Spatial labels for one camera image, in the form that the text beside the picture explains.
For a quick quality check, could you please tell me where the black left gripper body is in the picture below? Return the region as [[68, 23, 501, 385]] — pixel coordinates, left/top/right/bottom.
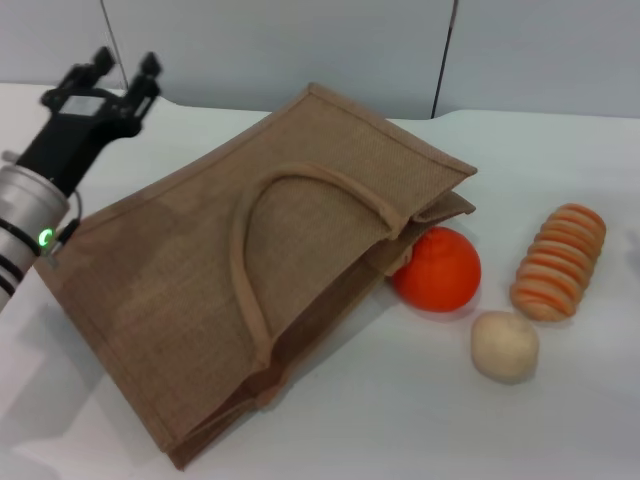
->
[[14, 88, 146, 194]]

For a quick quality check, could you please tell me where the brown jute handbag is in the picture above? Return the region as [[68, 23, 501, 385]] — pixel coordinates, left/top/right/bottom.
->
[[34, 82, 479, 472]]

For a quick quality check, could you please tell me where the orange round fruit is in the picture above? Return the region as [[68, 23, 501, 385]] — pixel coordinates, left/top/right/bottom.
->
[[392, 226, 483, 314]]

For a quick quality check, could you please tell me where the beige potato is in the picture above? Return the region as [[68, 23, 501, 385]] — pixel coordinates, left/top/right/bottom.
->
[[469, 309, 542, 386]]

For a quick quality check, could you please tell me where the striped bread loaf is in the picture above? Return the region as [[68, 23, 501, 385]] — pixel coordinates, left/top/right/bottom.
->
[[509, 202, 608, 323]]

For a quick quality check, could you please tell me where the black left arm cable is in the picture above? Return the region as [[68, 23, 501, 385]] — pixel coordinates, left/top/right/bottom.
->
[[48, 188, 84, 249]]

